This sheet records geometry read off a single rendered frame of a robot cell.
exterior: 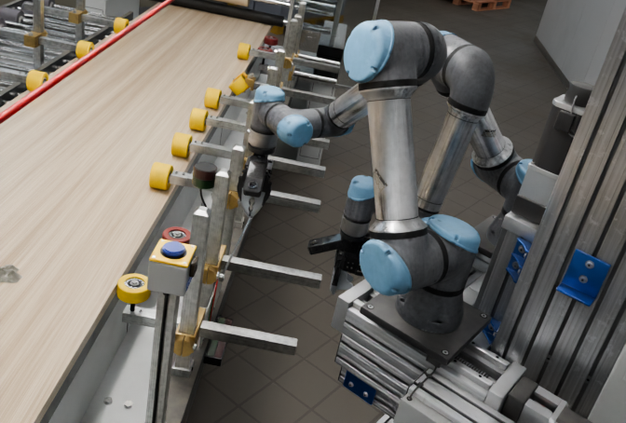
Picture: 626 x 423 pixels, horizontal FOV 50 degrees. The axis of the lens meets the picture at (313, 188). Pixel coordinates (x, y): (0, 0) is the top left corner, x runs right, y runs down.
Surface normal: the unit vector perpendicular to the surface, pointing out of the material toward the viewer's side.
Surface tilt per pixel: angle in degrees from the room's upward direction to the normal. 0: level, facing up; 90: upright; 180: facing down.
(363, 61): 83
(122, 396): 0
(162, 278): 90
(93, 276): 0
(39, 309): 0
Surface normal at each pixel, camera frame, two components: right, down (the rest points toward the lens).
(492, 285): -0.61, 0.26
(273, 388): 0.18, -0.88
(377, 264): -0.79, 0.25
